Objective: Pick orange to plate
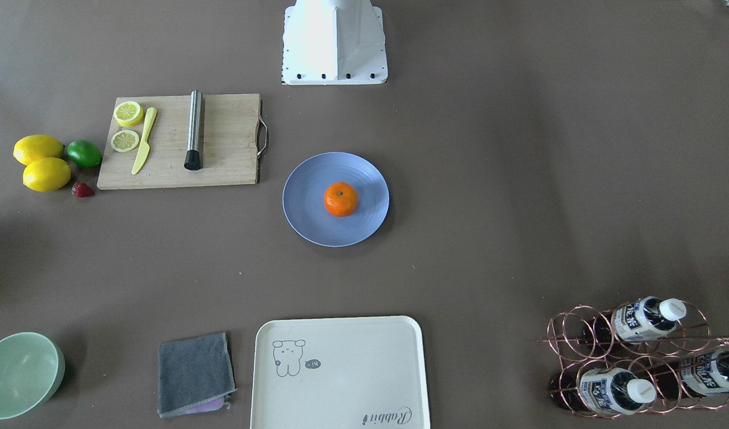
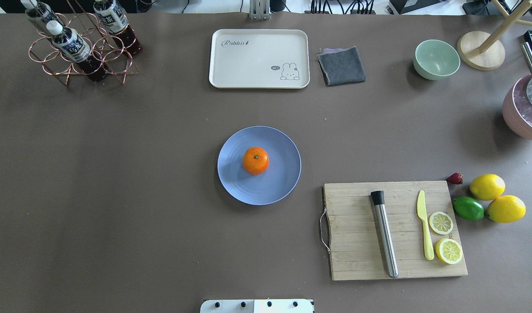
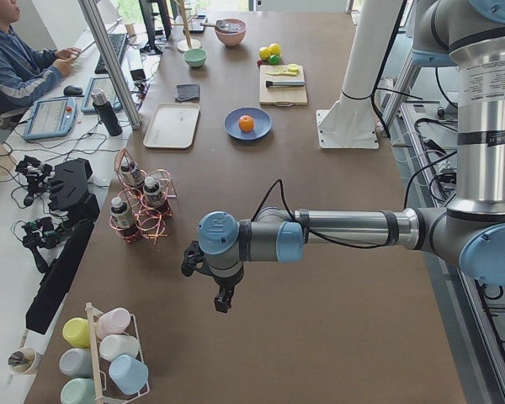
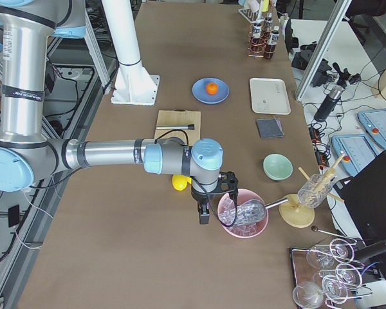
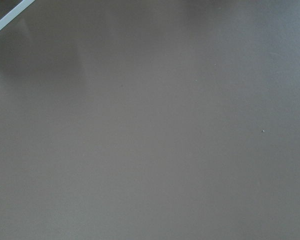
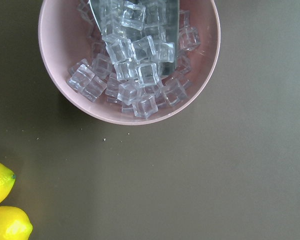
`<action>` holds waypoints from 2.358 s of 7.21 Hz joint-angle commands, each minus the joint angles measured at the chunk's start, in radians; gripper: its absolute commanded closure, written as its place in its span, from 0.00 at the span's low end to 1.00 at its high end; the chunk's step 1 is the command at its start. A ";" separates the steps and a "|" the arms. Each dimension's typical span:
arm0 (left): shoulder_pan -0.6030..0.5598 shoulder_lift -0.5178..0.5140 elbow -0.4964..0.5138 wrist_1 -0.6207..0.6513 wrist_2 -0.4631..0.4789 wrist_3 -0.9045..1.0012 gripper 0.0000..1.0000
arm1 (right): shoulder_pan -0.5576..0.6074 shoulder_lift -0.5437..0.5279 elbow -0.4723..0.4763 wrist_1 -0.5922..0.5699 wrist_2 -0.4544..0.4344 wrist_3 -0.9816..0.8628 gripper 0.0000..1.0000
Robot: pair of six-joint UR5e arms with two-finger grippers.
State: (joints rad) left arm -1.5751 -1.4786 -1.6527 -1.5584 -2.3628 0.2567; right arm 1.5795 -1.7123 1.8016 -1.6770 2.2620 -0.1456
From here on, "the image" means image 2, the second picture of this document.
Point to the orange mandarin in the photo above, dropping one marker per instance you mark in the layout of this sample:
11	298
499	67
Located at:
255	161

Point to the blue plate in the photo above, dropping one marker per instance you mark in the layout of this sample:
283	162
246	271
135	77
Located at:
274	183

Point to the cream rabbit tray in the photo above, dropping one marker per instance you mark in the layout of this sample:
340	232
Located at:
259	58

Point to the grey folded cloth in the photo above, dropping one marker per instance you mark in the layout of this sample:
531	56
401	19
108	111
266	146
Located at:
341	66

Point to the steel muddler black tip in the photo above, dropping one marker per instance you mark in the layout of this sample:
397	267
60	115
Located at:
378	199

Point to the yellow plastic knife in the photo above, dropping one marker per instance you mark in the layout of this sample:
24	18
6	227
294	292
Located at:
422	214

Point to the lower lemon slice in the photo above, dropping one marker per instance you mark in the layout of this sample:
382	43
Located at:
441	223

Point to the lemon slice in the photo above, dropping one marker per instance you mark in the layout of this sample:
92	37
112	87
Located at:
441	223
449	251

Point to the red strawberry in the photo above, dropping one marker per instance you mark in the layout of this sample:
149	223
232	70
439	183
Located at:
455	178

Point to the green bowl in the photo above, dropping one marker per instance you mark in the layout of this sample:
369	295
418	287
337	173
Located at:
436	60

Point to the upper lemon slice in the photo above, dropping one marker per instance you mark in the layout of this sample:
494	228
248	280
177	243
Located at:
449	251

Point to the lower left tea bottle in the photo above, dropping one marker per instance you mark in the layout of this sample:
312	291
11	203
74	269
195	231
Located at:
114	20

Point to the tea bottle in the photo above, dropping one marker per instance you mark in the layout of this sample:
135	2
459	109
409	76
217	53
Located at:
76	50
114	20
39	14

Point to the green lime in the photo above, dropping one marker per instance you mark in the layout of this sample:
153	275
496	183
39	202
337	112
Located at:
468	208

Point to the whole lemon lower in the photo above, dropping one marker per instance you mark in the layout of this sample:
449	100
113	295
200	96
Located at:
487	187

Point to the whole lemon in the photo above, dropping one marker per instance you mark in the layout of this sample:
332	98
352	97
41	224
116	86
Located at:
506	209
487	187

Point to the top tea bottle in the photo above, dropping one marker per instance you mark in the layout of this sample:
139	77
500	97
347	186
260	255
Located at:
76	50

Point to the wooden stand base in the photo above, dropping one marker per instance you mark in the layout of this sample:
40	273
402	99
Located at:
483	51

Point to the whole lemon upper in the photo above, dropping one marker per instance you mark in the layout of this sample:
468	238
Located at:
506	209

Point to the pink ice bucket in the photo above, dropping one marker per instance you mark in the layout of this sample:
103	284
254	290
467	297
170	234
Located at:
517	105

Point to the lower right tea bottle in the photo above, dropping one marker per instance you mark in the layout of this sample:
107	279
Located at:
39	14

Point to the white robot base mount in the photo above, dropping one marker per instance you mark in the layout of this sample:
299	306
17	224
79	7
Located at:
258	306

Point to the copper wire bottle rack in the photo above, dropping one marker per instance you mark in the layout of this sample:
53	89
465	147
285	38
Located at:
81	17

